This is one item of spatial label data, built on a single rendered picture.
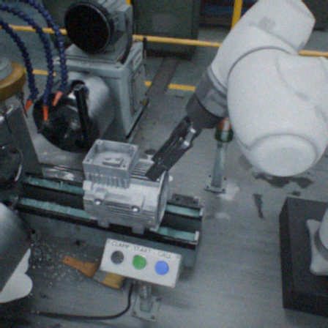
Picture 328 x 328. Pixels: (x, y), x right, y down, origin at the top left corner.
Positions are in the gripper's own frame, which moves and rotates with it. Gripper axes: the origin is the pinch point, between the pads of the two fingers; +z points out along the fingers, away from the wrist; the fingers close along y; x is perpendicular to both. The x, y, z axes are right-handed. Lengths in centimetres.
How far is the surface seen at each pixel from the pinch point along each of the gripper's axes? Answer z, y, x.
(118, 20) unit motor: 10, -65, -33
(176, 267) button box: 7.0, 17.6, 13.6
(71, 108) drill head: 25.3, -26.6, -27.9
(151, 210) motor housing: 13.4, 2.5, 6.0
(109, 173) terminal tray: 13.1, -0.8, -7.8
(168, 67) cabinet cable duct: 133, -285, 2
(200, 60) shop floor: 121, -321, 30
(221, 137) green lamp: 6.8, -33.1, 17.9
